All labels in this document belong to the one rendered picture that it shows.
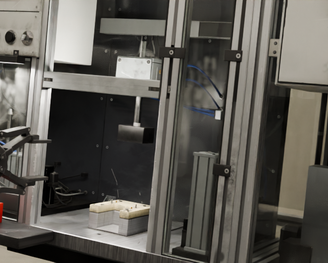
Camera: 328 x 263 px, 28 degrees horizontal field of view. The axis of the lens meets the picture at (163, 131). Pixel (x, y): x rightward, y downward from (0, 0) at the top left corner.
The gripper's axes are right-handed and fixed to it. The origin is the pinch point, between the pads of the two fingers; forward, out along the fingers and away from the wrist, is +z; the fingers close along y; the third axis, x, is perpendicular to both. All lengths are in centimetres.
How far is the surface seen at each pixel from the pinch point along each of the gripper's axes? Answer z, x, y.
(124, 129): 39.4, 2.0, 7.0
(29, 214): 21.5, 18.9, -18.5
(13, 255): 258, 227, -112
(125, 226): 31.9, -6.1, -18.7
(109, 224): 38.4, 3.4, -20.5
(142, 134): 39.3, -4.2, 6.2
